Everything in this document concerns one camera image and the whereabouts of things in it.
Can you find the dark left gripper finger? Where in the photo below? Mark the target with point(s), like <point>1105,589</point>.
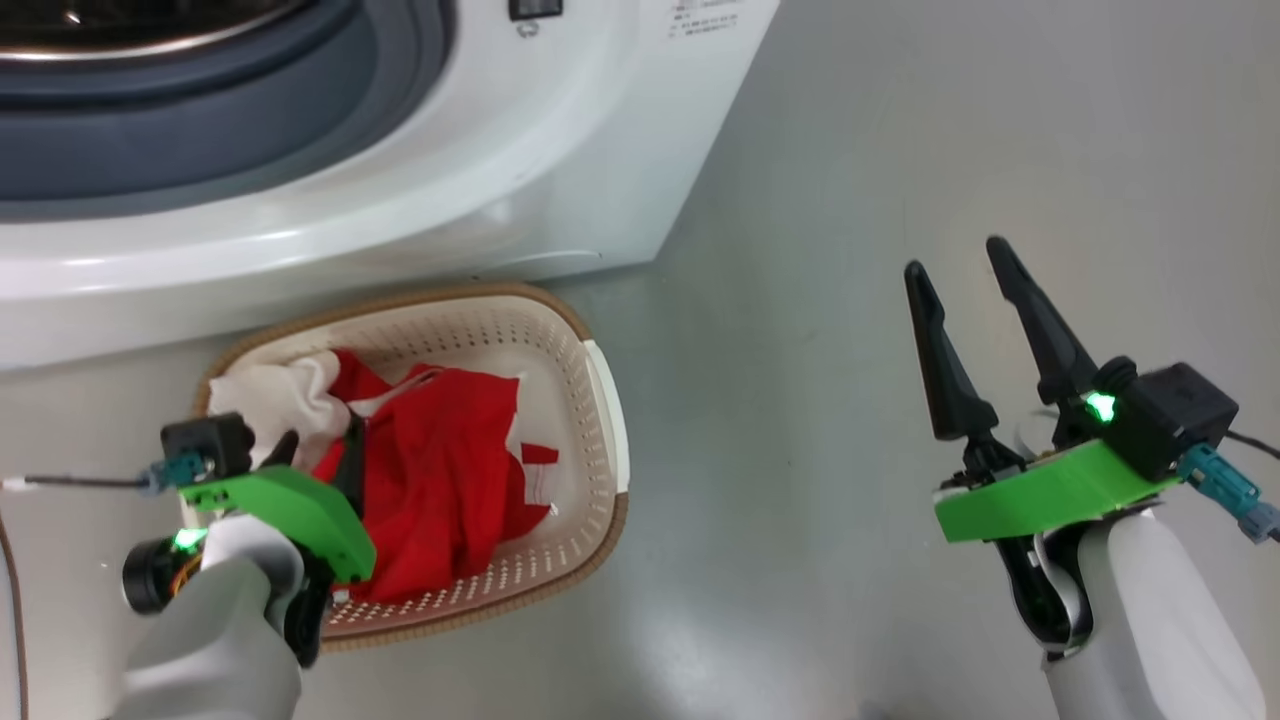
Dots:
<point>351,465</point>
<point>283,450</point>

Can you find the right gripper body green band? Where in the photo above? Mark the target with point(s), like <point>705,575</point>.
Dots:
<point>1050,495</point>

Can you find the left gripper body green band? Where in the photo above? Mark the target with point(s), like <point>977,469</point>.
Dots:
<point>300,510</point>

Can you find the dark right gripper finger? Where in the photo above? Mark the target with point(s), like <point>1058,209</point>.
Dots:
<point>1040,325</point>
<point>945,375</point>

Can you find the red garment with white stripes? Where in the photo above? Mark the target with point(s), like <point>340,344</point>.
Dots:
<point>440,480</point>

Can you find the cream perforated laundry basket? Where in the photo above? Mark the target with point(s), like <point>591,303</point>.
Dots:
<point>570,400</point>

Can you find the white front-load washing machine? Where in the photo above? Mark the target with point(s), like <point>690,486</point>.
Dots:
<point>500,150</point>

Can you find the teal left camera connector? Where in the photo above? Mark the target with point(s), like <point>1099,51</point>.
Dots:
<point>180,470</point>

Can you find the teal camera connector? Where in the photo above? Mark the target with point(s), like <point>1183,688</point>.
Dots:
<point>180,470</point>
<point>1220,480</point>

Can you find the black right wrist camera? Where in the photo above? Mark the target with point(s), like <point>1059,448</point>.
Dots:
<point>1170,415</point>

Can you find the teal right camera connector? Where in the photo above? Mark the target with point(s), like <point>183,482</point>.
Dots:
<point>1220,480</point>

